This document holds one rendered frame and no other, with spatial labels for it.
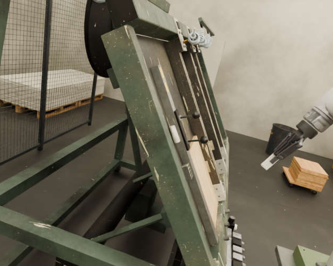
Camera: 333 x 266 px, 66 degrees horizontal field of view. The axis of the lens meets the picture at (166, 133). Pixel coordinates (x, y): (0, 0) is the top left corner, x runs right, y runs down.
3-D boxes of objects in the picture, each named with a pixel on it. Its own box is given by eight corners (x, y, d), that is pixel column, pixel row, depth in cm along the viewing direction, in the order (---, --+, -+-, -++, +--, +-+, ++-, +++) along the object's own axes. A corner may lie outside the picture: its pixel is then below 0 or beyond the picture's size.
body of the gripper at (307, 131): (300, 116, 101) (281, 133, 104) (307, 121, 93) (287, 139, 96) (314, 129, 101) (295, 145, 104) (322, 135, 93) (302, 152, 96)
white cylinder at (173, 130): (167, 127, 118) (173, 143, 120) (174, 126, 117) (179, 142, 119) (169, 126, 121) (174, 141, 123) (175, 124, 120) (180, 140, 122)
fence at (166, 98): (210, 245, 135) (218, 244, 134) (149, 68, 116) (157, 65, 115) (211, 238, 140) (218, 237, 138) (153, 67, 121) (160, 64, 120)
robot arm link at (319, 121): (318, 108, 91) (305, 121, 93) (338, 125, 91) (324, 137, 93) (310, 104, 99) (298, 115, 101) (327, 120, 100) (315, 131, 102)
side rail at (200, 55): (217, 139, 311) (226, 137, 307) (190, 49, 289) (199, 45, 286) (218, 137, 318) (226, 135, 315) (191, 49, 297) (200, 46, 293)
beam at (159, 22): (114, 29, 90) (139, 18, 87) (103, -1, 88) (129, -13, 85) (195, 47, 295) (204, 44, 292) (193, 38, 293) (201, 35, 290)
